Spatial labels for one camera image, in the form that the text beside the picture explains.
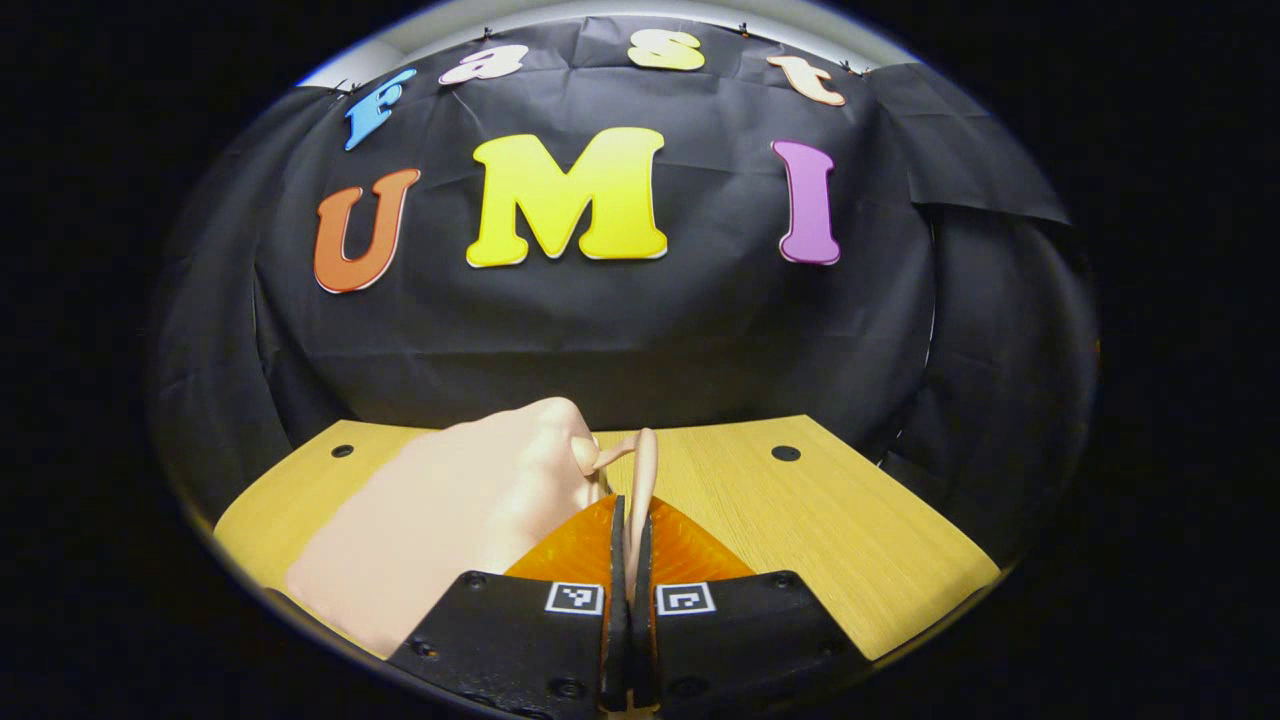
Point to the black backdrop cloth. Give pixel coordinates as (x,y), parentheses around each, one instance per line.
(600,340)

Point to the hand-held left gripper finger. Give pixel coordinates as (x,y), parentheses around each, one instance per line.
(617,620)
(642,640)

